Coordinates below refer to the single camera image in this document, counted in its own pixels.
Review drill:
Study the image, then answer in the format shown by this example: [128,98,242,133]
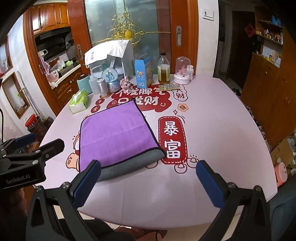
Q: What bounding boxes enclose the translucent plastic bottle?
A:
[89,75,100,94]

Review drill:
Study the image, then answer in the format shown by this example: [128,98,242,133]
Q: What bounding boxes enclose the glass dome pink base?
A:
[174,56,191,85]

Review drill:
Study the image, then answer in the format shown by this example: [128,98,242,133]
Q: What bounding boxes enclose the green tissue pack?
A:
[68,90,89,114]

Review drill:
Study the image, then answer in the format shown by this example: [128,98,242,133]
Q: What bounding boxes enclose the pink plastic stool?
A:
[274,162,288,187]

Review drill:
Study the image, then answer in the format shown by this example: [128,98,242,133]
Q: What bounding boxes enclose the red bucket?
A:
[25,114,37,129]

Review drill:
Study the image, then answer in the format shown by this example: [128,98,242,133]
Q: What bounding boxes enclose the blue cardboard box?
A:
[134,57,154,89]

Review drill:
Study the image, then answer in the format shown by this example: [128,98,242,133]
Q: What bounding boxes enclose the glass bottle yellow liquid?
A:
[158,52,171,85]

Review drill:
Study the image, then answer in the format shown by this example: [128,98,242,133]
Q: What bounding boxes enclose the blue snow globe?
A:
[102,67,121,93]

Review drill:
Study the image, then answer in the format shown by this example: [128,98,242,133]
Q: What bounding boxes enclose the wooden kitchen cabinets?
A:
[23,1,91,115]

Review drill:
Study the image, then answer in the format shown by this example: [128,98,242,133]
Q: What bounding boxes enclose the cardboard box on floor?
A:
[270,136,295,167]

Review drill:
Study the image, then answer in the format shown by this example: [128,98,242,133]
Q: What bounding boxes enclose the silver metal can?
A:
[97,78,110,98]

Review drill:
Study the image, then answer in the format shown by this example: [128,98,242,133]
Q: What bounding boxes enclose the teal cylindrical container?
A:
[77,74,92,94]

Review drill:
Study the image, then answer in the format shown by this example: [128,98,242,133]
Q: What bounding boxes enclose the pink printed tablecloth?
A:
[43,75,278,229]

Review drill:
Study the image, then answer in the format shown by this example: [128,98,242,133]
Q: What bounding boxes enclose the wooden cabinet with shelves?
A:
[241,4,295,149]

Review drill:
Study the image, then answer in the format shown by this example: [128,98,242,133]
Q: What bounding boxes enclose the small white pill bottle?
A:
[187,65,194,81]

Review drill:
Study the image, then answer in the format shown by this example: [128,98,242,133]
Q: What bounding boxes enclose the pill blister pack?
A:
[159,83,181,91]

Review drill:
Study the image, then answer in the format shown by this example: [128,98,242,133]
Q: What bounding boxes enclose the white paper bag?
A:
[84,40,134,76]

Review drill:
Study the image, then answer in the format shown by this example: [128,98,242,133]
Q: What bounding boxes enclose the purple and grey towel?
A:
[78,99,166,182]

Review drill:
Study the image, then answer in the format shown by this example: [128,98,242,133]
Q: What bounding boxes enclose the white wall switch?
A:
[202,8,214,21]

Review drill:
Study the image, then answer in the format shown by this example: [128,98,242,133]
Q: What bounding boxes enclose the wooden sliding glass door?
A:
[68,1,198,74]

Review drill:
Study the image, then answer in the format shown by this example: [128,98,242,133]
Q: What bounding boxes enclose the white appliance under bag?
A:
[89,60,124,78]

